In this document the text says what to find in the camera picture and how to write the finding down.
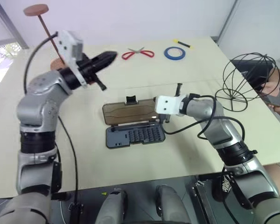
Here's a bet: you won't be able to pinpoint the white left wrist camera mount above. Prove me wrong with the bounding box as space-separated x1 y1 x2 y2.
54 29 88 90

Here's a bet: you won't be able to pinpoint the black wire ball frame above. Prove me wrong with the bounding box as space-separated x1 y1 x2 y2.
215 52 280 113

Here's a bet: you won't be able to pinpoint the red handled scissors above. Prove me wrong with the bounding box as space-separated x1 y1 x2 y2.
121 47 155 61

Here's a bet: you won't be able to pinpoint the black metal table leg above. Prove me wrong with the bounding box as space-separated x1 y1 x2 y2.
190 174 226 224

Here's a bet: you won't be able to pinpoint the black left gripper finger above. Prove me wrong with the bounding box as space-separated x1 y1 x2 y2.
95 55 118 71
93 50 119 63

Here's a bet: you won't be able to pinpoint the gray window frame post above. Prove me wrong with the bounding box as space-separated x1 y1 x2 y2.
0 0 30 50

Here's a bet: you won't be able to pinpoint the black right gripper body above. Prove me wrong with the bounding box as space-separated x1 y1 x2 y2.
157 82 184 125

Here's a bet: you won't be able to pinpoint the dark smartphone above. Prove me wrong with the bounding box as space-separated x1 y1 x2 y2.
258 91 280 108

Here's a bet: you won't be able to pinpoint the yellow and black marker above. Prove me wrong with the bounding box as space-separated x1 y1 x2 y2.
173 39 194 50

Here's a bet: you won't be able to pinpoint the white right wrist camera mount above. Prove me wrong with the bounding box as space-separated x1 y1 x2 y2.
154 93 187 117

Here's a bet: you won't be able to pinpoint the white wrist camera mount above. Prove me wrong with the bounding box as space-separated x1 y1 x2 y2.
154 93 187 117
54 29 88 90

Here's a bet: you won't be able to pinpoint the screwdriver bit case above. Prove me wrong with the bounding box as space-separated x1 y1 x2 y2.
102 95 167 149

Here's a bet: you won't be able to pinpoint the person's bare hand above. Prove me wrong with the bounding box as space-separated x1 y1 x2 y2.
258 74 280 97

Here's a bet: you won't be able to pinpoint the gray rounded shell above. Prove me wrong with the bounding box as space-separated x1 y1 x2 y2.
154 185 192 224
96 189 128 224

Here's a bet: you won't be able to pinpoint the blue tape roll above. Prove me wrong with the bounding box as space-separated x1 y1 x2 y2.
163 46 186 61

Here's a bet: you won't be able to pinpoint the brown wooden disc stand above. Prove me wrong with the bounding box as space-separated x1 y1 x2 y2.
23 5 72 71

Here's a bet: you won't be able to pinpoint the gray wall corner post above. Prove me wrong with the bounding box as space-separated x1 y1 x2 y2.
217 0 239 47

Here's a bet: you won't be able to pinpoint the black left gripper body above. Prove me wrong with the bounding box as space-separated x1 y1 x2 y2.
77 54 108 92

